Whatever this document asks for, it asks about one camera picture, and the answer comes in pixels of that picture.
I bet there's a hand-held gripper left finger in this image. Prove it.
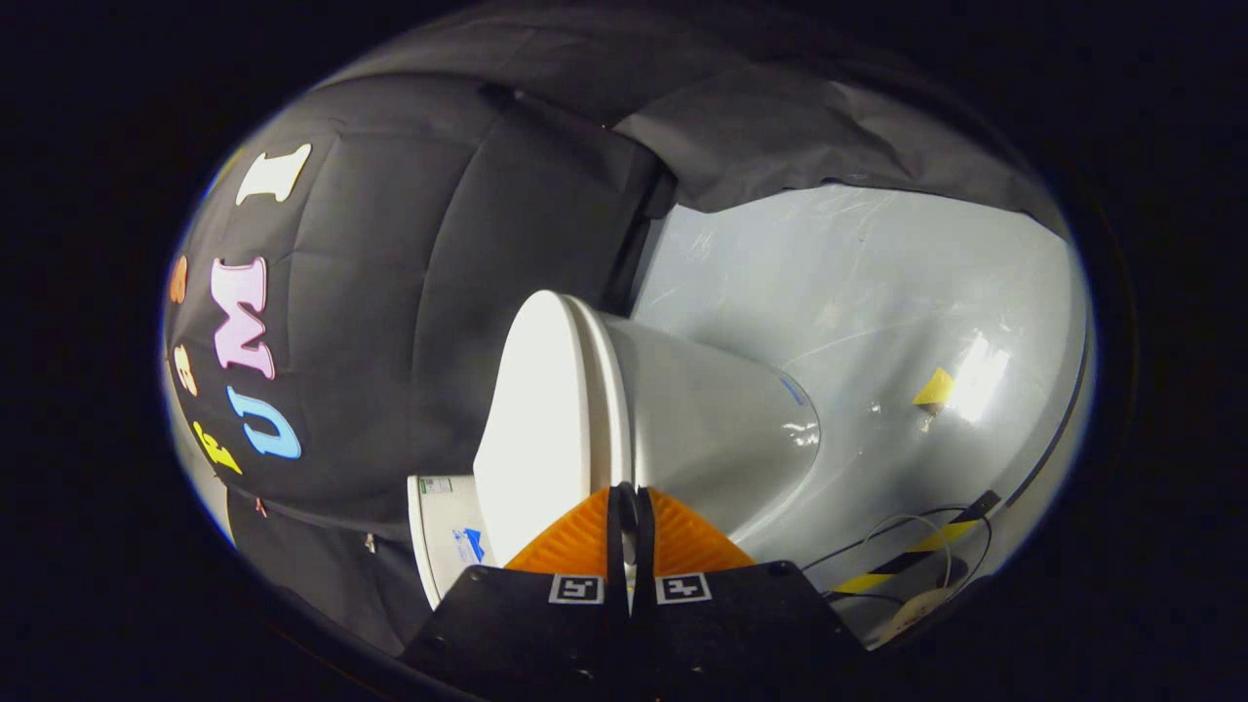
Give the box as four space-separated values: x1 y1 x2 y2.
400 485 632 702

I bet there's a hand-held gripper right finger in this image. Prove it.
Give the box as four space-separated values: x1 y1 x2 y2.
629 485 871 702

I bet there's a white toilet seat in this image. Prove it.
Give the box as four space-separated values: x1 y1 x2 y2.
565 292 640 493

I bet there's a white toilet tank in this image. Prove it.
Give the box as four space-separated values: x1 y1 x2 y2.
407 474 500 610

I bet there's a round white floor object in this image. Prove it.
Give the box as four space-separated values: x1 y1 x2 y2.
866 583 956 651

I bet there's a black yellow striped tape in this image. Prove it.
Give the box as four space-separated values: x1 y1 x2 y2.
827 489 1002 596

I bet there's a yellow tape piece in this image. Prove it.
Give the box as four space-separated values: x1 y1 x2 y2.
913 368 957 415

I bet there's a black backdrop cloth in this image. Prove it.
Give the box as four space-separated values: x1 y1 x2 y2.
161 0 1071 656

